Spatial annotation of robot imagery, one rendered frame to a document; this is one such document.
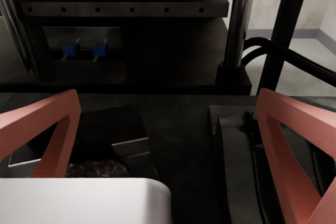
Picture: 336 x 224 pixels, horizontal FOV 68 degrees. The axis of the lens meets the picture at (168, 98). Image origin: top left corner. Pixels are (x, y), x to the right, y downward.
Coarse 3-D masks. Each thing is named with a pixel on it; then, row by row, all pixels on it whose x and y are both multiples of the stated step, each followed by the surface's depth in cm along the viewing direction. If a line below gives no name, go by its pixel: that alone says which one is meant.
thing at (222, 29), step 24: (0, 24) 136; (144, 24) 135; (168, 24) 135; (192, 24) 135; (216, 24) 135; (0, 48) 112; (48, 48) 112; (144, 48) 111; (168, 48) 111; (192, 48) 111; (216, 48) 111; (0, 72) 95; (24, 72) 95; (48, 72) 95; (72, 72) 95; (96, 72) 95; (120, 72) 95; (144, 72) 95; (168, 72) 95; (192, 72) 95
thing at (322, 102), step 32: (0, 96) 80; (32, 96) 80; (96, 96) 80; (128, 96) 80; (160, 96) 80; (192, 96) 80; (224, 96) 80; (256, 96) 80; (288, 96) 80; (320, 96) 80; (160, 128) 68; (192, 128) 68; (160, 160) 59; (192, 160) 59; (192, 192) 53
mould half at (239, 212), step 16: (208, 112) 66; (224, 112) 64; (240, 112) 64; (208, 128) 65; (224, 128) 49; (240, 128) 49; (288, 128) 49; (224, 144) 46; (240, 144) 46; (304, 144) 46; (224, 160) 45; (240, 160) 45; (304, 160) 45; (224, 176) 45; (240, 176) 44; (224, 192) 44; (240, 192) 43; (224, 208) 44; (240, 208) 41; (256, 208) 41
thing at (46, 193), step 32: (64, 96) 11; (0, 128) 7; (32, 128) 9; (64, 128) 12; (0, 160) 7; (64, 160) 11; (0, 192) 5; (32, 192) 5; (64, 192) 5; (96, 192) 5; (128, 192) 5; (160, 192) 5
